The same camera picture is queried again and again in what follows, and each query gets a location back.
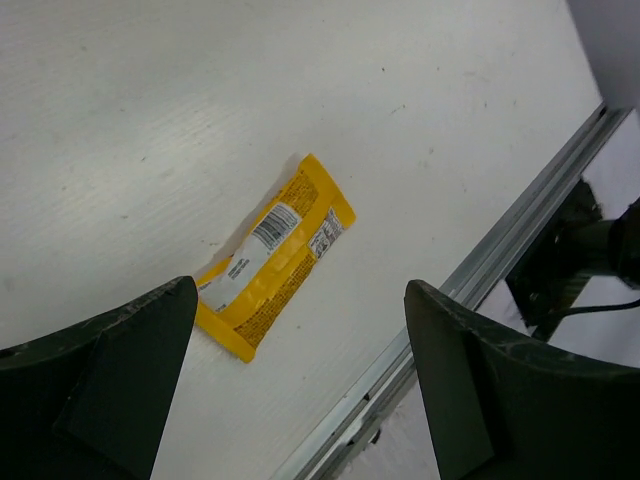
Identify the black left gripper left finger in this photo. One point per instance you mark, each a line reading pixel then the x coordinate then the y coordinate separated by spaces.
pixel 91 401

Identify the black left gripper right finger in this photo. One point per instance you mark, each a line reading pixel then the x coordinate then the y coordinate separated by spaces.
pixel 502 405

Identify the aluminium table edge rail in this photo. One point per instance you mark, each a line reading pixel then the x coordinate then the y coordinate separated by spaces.
pixel 561 266

